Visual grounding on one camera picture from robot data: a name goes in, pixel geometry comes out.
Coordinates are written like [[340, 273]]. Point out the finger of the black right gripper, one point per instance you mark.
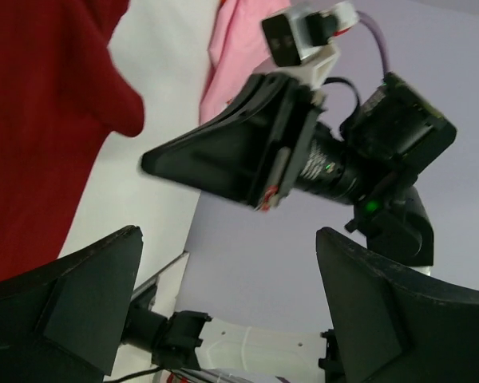
[[231, 155]]

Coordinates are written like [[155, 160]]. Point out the pink t shirt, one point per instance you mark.
[[236, 48]]

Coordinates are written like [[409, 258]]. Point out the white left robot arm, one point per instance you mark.
[[196, 341]]

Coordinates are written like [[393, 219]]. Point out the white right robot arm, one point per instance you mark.
[[397, 135]]

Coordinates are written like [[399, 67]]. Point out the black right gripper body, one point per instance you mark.
[[308, 158]]

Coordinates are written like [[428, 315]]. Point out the dark red t shirt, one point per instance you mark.
[[60, 97]]

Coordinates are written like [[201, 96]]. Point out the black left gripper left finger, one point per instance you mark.
[[63, 322]]

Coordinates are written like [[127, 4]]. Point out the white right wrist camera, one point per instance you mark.
[[301, 41]]

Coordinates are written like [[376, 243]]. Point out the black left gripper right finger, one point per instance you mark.
[[392, 323]]

